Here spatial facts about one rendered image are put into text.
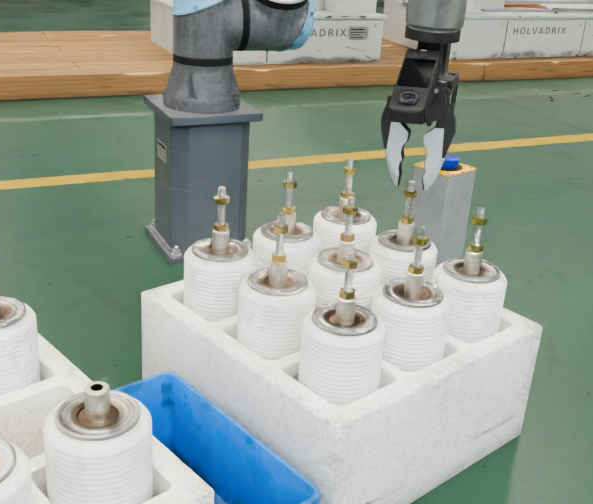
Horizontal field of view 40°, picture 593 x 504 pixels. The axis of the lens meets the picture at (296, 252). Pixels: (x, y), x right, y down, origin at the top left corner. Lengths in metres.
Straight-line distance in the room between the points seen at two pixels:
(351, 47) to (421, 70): 2.35
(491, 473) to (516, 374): 0.14
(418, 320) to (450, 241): 0.37
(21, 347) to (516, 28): 3.20
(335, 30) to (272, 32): 1.75
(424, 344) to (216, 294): 0.28
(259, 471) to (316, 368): 0.14
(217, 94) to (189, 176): 0.17
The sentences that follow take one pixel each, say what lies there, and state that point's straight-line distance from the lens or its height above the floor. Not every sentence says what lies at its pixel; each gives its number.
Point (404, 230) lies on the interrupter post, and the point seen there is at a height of 0.27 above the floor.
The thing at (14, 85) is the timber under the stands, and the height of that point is 0.05.
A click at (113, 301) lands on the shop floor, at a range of 1.52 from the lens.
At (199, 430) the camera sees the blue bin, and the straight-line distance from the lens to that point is 1.06.
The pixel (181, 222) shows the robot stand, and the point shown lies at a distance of 1.65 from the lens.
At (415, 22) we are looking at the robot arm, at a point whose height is 0.55.
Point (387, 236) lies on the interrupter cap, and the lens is 1.18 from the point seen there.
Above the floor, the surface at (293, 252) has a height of 0.24.
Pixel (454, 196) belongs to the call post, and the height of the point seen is 0.28.
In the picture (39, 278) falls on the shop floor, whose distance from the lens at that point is 1.62.
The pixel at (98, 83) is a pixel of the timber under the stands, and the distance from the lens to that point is 2.99.
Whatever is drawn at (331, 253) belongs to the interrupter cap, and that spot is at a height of 0.25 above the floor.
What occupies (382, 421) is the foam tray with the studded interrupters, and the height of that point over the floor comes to 0.16.
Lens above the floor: 0.69
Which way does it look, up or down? 24 degrees down
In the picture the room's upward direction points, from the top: 4 degrees clockwise
